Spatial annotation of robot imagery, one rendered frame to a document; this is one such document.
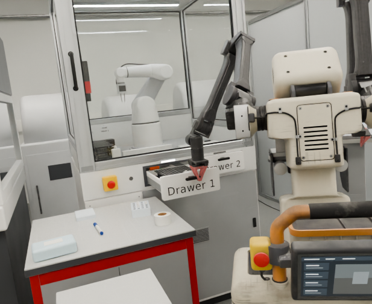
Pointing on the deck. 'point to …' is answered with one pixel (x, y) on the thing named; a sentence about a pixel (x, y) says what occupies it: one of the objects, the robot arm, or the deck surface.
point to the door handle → (73, 70)
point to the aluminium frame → (64, 18)
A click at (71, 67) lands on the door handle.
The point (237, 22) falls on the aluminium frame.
